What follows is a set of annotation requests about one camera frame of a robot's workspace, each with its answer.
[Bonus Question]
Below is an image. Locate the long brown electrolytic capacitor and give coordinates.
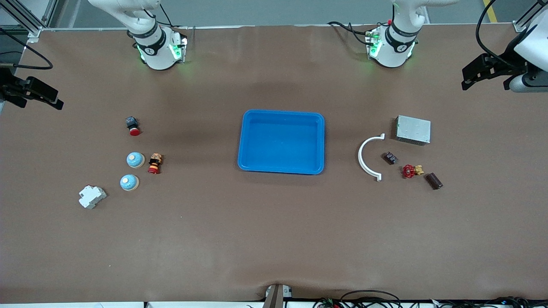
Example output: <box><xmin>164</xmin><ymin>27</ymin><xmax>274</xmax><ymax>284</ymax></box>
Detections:
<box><xmin>424</xmin><ymin>172</ymin><xmax>444</xmax><ymax>190</ymax></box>

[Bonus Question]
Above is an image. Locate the blue plastic tray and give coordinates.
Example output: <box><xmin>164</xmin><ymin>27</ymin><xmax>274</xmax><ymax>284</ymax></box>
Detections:
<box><xmin>238</xmin><ymin>110</ymin><xmax>325</xmax><ymax>175</ymax></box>

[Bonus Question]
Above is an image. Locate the silver metal power supply box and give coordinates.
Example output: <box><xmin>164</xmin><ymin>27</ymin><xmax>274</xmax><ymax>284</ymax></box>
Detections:
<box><xmin>395</xmin><ymin>115</ymin><xmax>432</xmax><ymax>146</ymax></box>

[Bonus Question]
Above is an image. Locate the white circuit breaker block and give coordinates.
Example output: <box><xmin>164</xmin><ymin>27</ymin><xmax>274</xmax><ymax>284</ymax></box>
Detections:
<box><xmin>78</xmin><ymin>185</ymin><xmax>107</xmax><ymax>209</ymax></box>

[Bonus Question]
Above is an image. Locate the white semicircular pipe clamp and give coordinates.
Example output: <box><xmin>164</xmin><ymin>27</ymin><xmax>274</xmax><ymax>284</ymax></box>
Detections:
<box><xmin>357</xmin><ymin>133</ymin><xmax>386</xmax><ymax>182</ymax></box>

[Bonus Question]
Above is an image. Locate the brown table cover mat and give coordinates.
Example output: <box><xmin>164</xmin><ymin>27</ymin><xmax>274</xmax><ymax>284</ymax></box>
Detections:
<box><xmin>0</xmin><ymin>24</ymin><xmax>548</xmax><ymax>304</ymax></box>

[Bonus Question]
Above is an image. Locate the aluminium frame profile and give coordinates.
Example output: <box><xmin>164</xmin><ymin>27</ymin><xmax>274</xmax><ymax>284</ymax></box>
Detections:
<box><xmin>0</xmin><ymin>0</ymin><xmax>58</xmax><ymax>43</ymax></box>
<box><xmin>514</xmin><ymin>0</ymin><xmax>548</xmax><ymax>33</ymax></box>

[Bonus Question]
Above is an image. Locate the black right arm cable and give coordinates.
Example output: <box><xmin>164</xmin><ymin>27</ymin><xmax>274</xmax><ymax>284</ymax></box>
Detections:
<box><xmin>0</xmin><ymin>27</ymin><xmax>54</xmax><ymax>70</ymax></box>

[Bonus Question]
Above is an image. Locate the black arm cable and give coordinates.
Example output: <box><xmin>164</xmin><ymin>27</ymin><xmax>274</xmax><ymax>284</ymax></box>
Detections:
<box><xmin>0</xmin><ymin>27</ymin><xmax>54</xmax><ymax>70</ymax></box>
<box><xmin>475</xmin><ymin>0</ymin><xmax>521</xmax><ymax>69</ymax></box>

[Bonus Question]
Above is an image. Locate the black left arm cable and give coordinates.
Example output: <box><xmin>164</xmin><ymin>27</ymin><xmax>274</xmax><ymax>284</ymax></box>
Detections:
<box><xmin>475</xmin><ymin>0</ymin><xmax>521</xmax><ymax>69</ymax></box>

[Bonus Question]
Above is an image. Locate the brass valve with red handle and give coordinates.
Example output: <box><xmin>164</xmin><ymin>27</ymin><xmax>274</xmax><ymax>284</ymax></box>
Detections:
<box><xmin>402</xmin><ymin>164</ymin><xmax>425</xmax><ymax>179</ymax></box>

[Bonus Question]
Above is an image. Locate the red orange push button switch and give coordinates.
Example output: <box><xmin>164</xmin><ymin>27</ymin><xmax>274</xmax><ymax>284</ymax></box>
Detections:
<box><xmin>148</xmin><ymin>153</ymin><xmax>164</xmax><ymax>175</ymax></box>

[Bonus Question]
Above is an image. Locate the black base cable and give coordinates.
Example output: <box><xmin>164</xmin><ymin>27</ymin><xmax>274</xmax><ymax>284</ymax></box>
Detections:
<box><xmin>328</xmin><ymin>21</ymin><xmax>373</xmax><ymax>45</ymax></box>

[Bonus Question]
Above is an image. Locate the black cable bundle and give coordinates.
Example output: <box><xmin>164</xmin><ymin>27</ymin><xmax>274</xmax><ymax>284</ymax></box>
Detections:
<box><xmin>313</xmin><ymin>290</ymin><xmax>548</xmax><ymax>308</ymax></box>

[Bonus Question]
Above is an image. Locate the grey table edge bracket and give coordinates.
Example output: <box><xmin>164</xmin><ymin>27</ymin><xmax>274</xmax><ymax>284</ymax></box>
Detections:
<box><xmin>262</xmin><ymin>284</ymin><xmax>294</xmax><ymax>308</ymax></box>

